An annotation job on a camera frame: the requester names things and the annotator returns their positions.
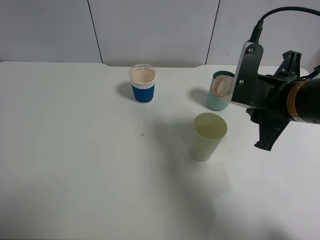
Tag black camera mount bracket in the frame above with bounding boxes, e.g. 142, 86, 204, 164
231, 41, 264, 108

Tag black camera cable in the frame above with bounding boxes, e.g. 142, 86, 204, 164
249, 6, 320, 43

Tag pale green plastic cup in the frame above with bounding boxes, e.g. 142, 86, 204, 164
190, 112, 228, 162

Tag clear plastic drink bottle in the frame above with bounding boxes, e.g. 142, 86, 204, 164
210, 74, 234, 102

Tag teal plastic cup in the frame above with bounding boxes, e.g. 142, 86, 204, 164
207, 70, 235, 111

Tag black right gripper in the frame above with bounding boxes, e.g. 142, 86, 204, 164
246, 51, 302, 151

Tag blue sleeved paper cup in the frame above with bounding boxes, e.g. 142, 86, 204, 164
129, 64, 156, 104

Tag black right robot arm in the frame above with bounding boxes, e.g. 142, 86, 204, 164
246, 51, 320, 151

